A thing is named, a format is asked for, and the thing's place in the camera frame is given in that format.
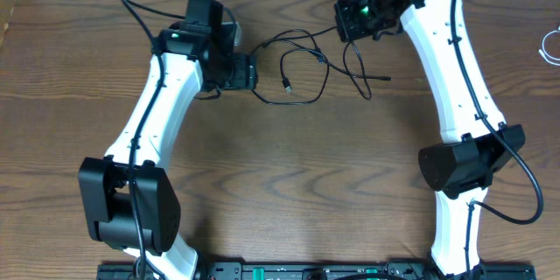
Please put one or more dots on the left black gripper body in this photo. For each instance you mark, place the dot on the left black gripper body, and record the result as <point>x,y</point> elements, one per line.
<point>242,75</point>

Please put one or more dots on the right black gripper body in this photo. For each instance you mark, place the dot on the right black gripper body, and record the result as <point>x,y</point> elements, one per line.
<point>363,17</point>

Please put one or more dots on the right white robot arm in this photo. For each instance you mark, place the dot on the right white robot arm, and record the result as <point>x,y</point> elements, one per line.
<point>460,169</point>

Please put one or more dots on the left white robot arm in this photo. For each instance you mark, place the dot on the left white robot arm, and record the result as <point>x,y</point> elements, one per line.
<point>128,200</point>

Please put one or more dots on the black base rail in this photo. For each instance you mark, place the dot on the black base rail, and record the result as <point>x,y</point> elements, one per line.
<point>397,268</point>

